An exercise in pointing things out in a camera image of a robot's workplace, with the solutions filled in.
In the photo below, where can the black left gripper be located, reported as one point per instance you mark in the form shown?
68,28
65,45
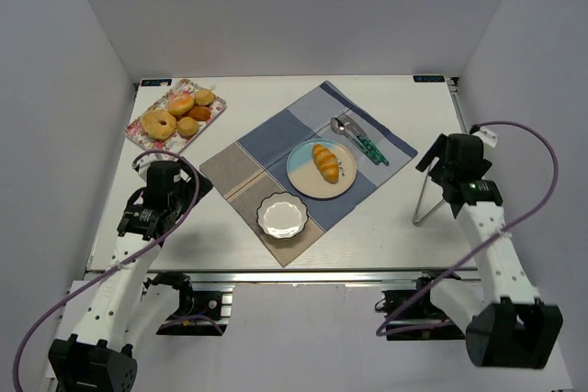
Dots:
195,184

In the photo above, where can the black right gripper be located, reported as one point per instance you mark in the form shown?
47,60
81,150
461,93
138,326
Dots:
435,156

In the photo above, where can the long golden bread loaf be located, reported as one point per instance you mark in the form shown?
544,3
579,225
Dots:
326,162

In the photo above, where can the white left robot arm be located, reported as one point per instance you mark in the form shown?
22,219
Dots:
100,353

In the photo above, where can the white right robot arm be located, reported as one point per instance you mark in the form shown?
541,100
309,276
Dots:
510,327

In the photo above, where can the blue patchwork placemat cloth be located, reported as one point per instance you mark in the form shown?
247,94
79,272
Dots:
254,166

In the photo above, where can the round tan bun bottom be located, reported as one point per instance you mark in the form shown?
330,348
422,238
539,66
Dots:
187,127

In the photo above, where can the round tan bun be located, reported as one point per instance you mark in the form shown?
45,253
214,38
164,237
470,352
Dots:
203,97
187,127

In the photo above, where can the brown oval muffin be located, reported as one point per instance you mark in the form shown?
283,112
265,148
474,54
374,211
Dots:
199,113

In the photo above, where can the blue table label right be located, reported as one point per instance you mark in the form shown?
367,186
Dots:
428,78

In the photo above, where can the blue table label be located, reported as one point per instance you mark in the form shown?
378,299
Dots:
428,78
155,82

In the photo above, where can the white scalloped bowl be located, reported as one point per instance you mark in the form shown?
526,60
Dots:
281,216

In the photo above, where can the pink glazed round bun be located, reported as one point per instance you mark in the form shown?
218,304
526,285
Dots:
180,104

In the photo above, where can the round tan bun top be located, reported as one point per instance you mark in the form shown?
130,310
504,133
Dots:
203,97

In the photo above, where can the blue and cream plate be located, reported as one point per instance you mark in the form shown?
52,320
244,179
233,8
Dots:
306,177

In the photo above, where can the blue table label left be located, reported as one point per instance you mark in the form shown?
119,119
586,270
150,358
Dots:
155,82

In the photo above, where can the golden ring doughnut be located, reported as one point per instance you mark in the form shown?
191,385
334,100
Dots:
158,124

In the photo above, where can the green handled knife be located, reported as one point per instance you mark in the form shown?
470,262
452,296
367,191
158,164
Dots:
372,150

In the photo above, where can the green handled fork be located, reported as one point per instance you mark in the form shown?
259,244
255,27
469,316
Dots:
347,120

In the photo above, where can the green handled spoon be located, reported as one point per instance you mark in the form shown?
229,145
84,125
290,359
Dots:
338,127

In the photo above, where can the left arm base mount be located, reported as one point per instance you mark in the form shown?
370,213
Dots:
203,309

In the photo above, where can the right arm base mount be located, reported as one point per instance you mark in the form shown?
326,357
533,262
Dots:
422,312

